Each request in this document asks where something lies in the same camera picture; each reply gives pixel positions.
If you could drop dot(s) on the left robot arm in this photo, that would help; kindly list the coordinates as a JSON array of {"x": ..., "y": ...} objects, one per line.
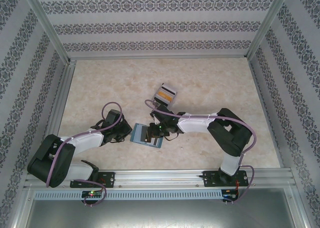
[{"x": 40, "y": 163}]

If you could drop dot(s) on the aluminium frame post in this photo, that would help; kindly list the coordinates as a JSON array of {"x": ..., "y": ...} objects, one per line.
[
  {"x": 49, "y": 28},
  {"x": 265, "y": 28}
]

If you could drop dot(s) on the blue leather card holder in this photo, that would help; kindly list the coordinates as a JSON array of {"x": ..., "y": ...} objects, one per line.
[{"x": 136, "y": 135}]

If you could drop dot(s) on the aluminium side rail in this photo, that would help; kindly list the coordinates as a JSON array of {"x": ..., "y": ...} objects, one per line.
[
  {"x": 63, "y": 88},
  {"x": 260, "y": 88}
]

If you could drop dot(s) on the aluminium mounting rail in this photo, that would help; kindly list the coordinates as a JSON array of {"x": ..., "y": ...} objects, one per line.
[{"x": 160, "y": 178}]

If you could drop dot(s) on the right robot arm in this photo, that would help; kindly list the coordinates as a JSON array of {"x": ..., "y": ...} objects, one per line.
[{"x": 195, "y": 124}]

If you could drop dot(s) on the grey metal sheet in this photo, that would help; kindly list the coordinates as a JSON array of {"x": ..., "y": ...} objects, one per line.
[{"x": 160, "y": 215}]

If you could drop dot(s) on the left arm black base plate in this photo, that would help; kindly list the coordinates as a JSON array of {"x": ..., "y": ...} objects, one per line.
[{"x": 108, "y": 179}]

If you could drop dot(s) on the clear plastic card box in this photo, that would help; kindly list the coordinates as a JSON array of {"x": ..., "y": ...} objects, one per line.
[{"x": 166, "y": 103}]

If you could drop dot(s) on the aluminium frame beam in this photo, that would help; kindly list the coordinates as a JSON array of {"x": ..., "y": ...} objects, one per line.
[{"x": 157, "y": 56}]

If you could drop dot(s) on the white card with black stripe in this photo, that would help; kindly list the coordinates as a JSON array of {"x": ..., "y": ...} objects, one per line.
[
  {"x": 168, "y": 88},
  {"x": 157, "y": 143}
]

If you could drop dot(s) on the red orange card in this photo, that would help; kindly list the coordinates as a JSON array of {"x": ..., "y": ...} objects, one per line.
[{"x": 165, "y": 95}]

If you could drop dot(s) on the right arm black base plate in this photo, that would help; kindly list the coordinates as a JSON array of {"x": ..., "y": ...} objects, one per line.
[{"x": 210, "y": 179}]

